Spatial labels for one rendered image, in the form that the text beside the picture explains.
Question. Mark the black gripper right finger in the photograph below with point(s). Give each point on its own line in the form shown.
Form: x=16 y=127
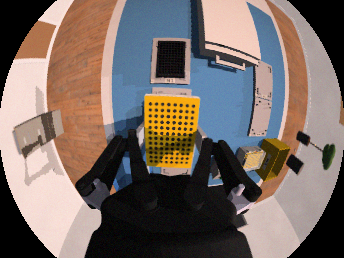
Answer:
x=244 y=192

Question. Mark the dark blue bench mat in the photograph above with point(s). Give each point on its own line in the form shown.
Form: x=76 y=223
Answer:
x=226 y=94

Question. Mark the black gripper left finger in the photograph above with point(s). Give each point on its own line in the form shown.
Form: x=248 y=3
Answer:
x=96 y=184

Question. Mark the yellow open-top bin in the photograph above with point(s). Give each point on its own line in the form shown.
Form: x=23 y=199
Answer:
x=274 y=149

